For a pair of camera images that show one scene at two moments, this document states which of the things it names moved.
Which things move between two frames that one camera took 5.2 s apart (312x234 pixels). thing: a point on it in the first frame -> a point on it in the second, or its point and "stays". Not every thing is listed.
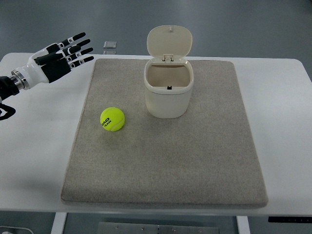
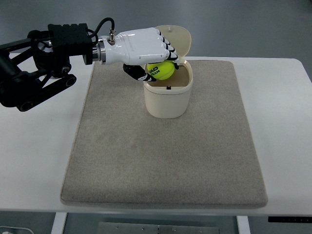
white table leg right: [243, 224] stays
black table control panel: [290, 219] stays
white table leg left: [58, 223] stays
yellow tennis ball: [112, 119] -> [162, 70]
